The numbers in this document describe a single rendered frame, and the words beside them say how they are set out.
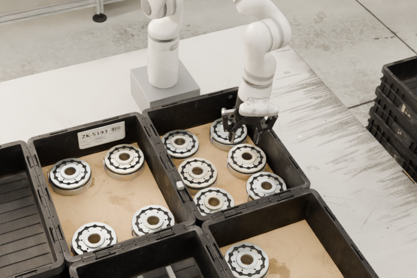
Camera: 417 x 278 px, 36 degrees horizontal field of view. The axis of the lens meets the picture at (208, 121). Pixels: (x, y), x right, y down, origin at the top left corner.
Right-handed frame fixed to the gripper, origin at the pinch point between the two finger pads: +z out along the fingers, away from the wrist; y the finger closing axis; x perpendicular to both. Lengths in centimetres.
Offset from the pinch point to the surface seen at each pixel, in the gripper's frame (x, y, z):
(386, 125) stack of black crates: -61, -76, 55
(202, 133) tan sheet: -16.3, 6.9, 14.8
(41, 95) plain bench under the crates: -50, 53, 31
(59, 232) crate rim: 21.3, 43.9, 8.0
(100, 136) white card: -11.1, 35.1, 10.9
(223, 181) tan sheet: 1.9, 3.7, 14.3
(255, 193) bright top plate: 8.9, -3.1, 10.8
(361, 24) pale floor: -182, -114, 93
